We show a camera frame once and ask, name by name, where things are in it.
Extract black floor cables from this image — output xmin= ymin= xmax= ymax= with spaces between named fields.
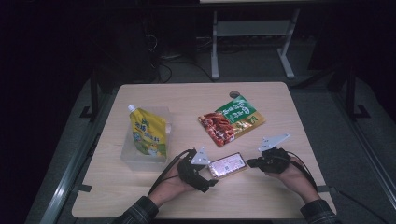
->
xmin=146 ymin=32 xmax=217 ymax=84

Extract person's left hand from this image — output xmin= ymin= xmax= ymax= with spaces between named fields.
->
xmin=148 ymin=173 xmax=196 ymax=209

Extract red green snack packet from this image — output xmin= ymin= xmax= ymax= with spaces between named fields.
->
xmin=197 ymin=95 xmax=267 ymax=147

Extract black metal stand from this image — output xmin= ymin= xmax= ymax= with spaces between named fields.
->
xmin=78 ymin=70 xmax=101 ymax=123
xmin=345 ymin=63 xmax=372 ymax=123

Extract person's right hand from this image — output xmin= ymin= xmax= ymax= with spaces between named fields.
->
xmin=265 ymin=156 xmax=322 ymax=204

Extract clear plastic container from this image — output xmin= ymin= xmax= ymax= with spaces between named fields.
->
xmin=120 ymin=105 xmax=174 ymax=173

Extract white metal stand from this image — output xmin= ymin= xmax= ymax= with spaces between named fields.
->
xmin=210 ymin=7 xmax=302 ymax=80

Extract yellow spout pouch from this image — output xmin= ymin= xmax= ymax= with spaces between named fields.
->
xmin=127 ymin=104 xmax=169 ymax=161

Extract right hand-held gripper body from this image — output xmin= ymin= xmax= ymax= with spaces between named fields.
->
xmin=257 ymin=133 xmax=292 ymax=175

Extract thin black floor cable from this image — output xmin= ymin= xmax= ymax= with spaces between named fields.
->
xmin=337 ymin=189 xmax=391 ymax=224

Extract small pink red box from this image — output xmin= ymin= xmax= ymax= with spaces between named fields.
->
xmin=207 ymin=151 xmax=248 ymax=180

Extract left hand-held gripper black cable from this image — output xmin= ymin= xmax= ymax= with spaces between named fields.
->
xmin=147 ymin=147 xmax=194 ymax=198

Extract silver floor rail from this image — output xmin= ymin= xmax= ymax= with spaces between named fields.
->
xmin=329 ymin=91 xmax=396 ymax=203
xmin=39 ymin=122 xmax=106 ymax=224

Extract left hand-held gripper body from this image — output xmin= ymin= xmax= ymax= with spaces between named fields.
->
xmin=176 ymin=147 xmax=219 ymax=193

